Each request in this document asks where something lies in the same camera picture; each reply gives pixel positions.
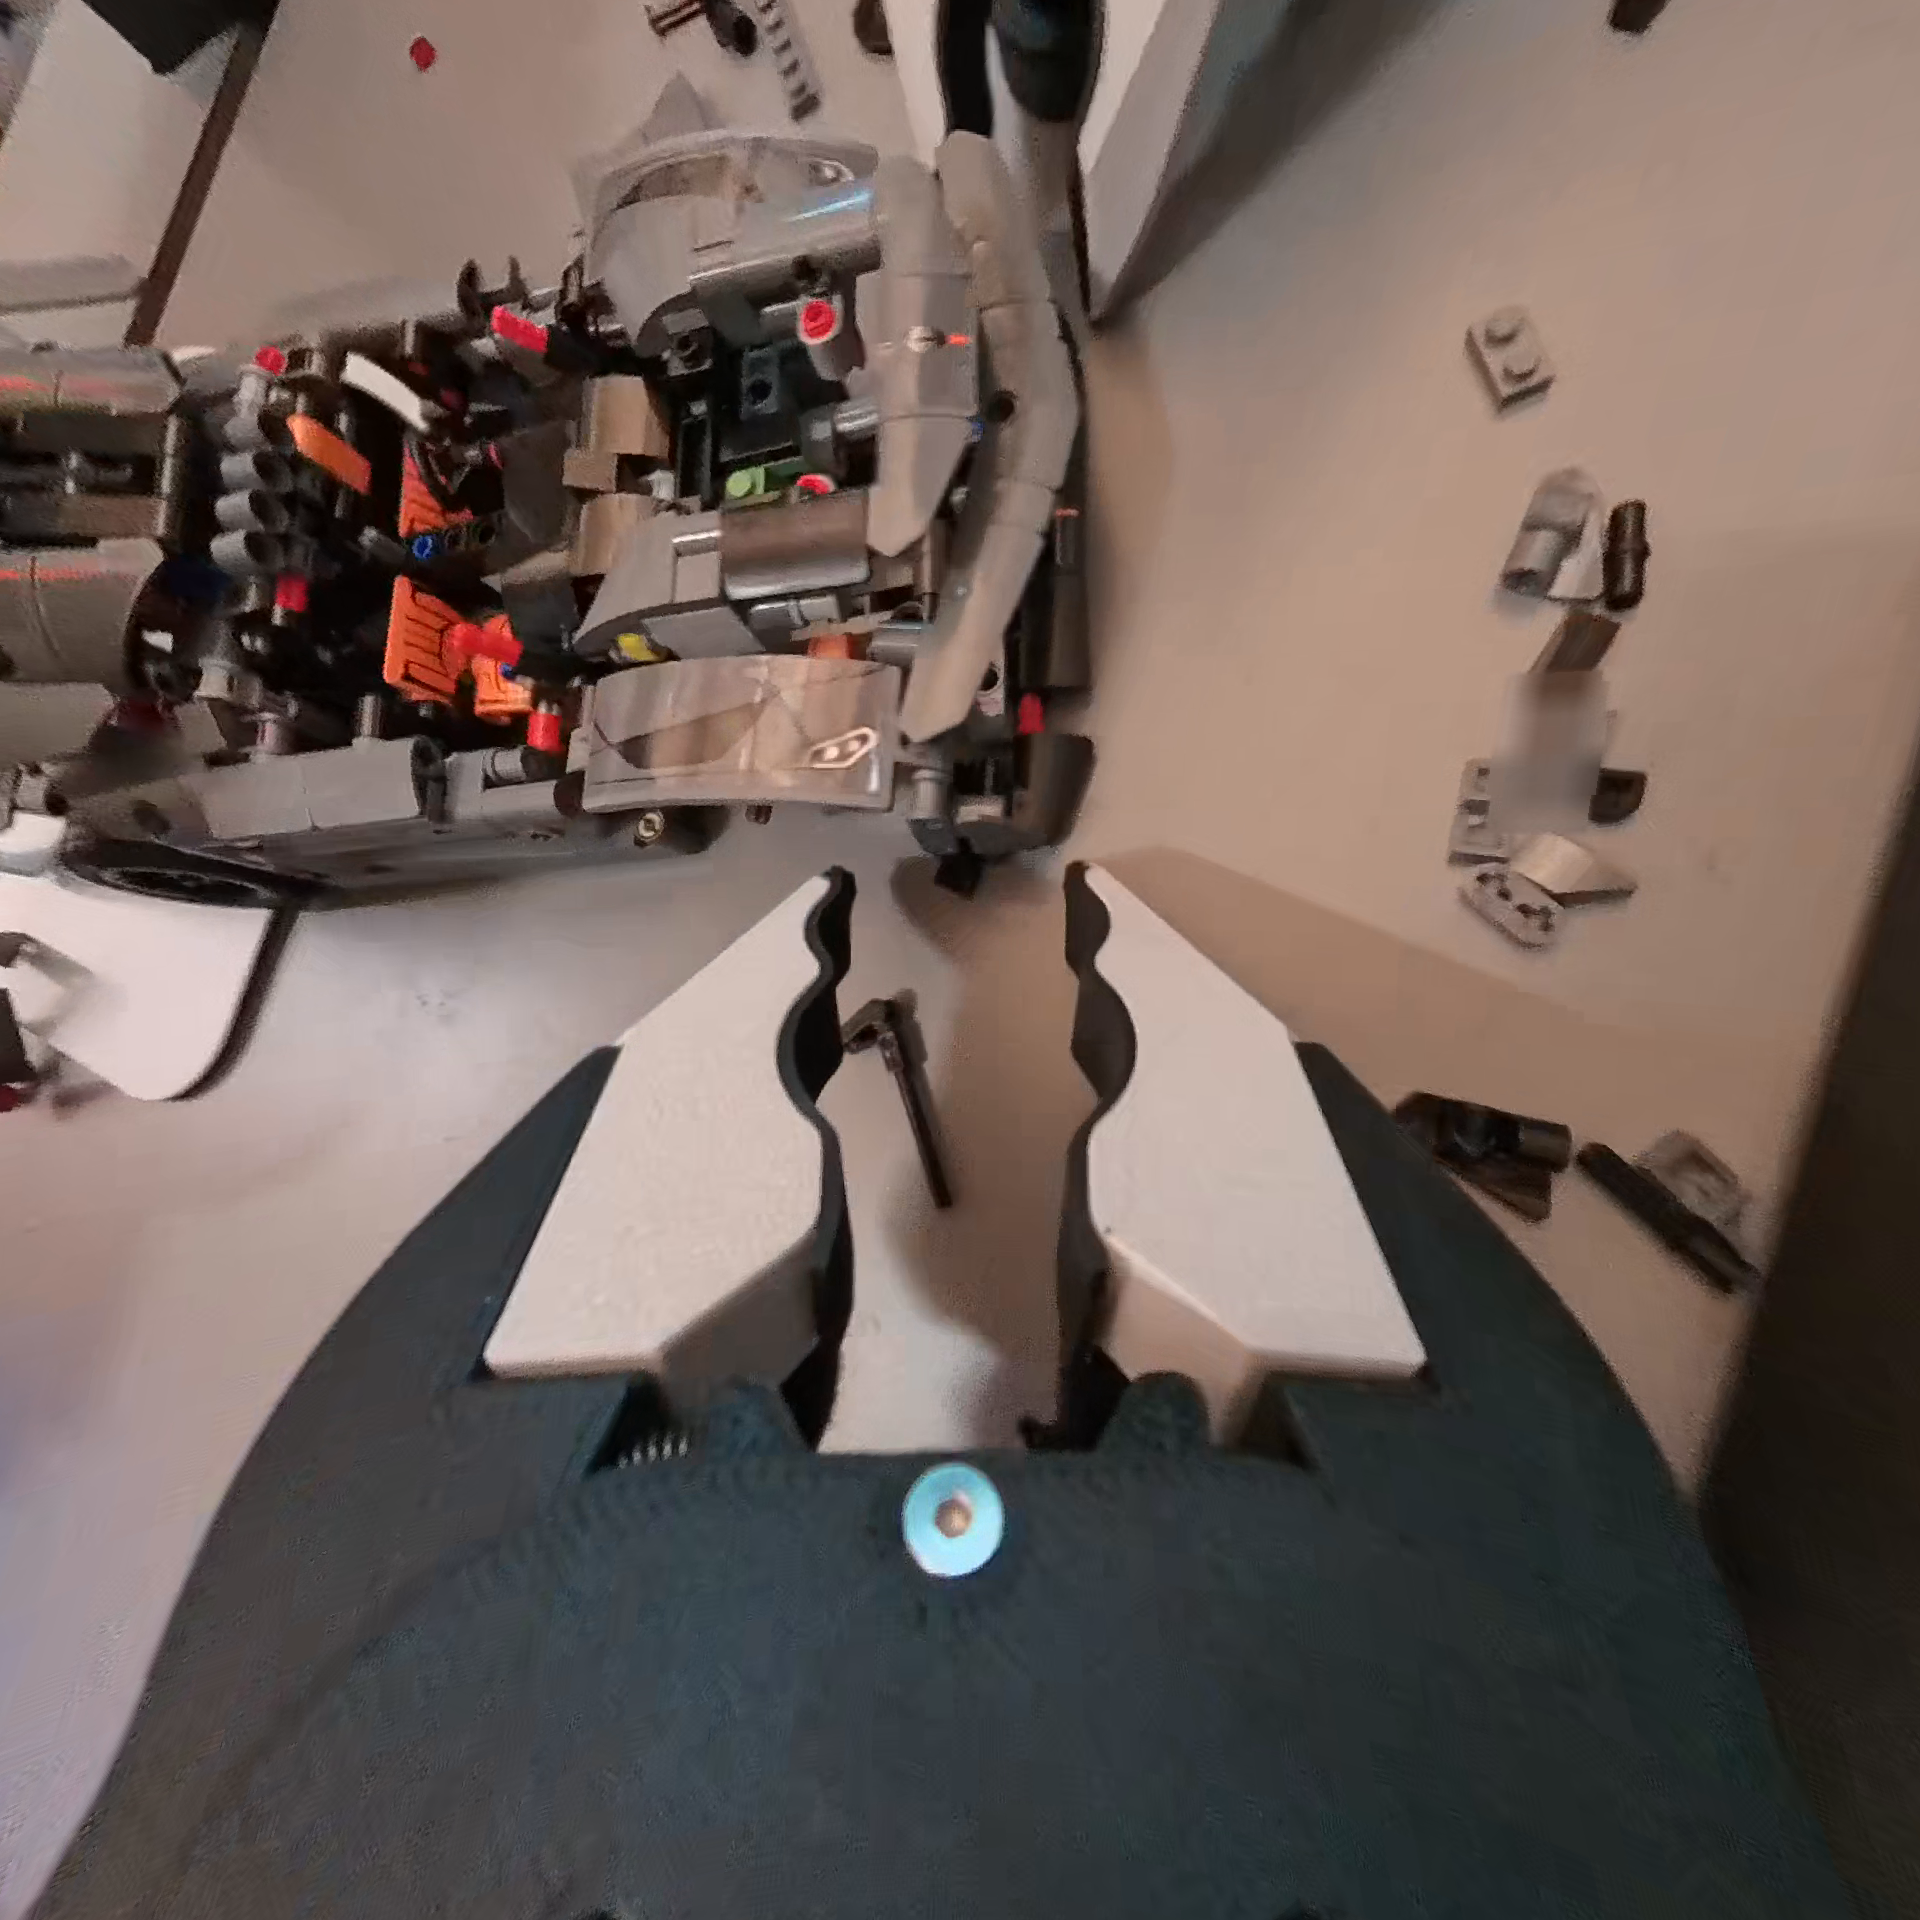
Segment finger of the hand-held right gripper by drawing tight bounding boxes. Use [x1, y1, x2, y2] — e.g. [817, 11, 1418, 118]
[1080, 0, 1303, 325]
[879, 0, 1003, 154]

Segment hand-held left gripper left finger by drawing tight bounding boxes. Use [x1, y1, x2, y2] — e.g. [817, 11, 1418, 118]
[479, 868, 859, 1451]

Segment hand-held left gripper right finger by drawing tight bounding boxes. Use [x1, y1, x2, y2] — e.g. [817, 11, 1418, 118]
[1055, 861, 1430, 1451]

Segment grey lego car model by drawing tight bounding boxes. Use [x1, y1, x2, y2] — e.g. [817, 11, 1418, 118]
[0, 77, 1098, 909]

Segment long grey studded lego plate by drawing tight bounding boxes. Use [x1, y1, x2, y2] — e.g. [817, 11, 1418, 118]
[753, 0, 826, 125]

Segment black lego axle with connector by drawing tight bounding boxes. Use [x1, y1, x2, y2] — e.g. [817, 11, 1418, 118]
[837, 988, 958, 1212]

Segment grey lego panel assembly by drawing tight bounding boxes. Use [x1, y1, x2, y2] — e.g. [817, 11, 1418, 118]
[637, 72, 737, 167]

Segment grey lego plate cross holes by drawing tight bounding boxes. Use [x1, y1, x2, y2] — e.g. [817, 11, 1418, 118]
[1458, 858, 1572, 950]

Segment grey two-stud lego plate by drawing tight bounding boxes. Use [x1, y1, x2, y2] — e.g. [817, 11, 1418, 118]
[1464, 303, 1557, 412]

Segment grey lego piece square holes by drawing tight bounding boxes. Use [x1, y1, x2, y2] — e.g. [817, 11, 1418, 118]
[1442, 755, 1510, 868]

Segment light grey curved lego slope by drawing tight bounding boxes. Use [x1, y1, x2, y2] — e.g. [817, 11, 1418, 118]
[1506, 830, 1638, 910]

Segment white rounded board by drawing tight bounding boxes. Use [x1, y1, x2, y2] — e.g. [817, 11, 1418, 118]
[0, 861, 299, 1104]

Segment small grey lego bracket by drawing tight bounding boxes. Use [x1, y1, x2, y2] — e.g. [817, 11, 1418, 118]
[1633, 1129, 1754, 1236]

